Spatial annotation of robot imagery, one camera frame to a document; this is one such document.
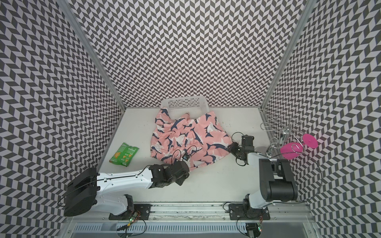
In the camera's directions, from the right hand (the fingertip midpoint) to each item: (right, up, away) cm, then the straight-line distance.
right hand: (229, 149), depth 95 cm
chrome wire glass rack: (+23, +12, -23) cm, 35 cm away
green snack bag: (-66, -3, -4) cm, 66 cm away
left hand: (-29, -10, -13) cm, 34 cm away
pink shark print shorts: (-18, +6, +4) cm, 19 cm away
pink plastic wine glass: (+20, +6, -30) cm, 37 cm away
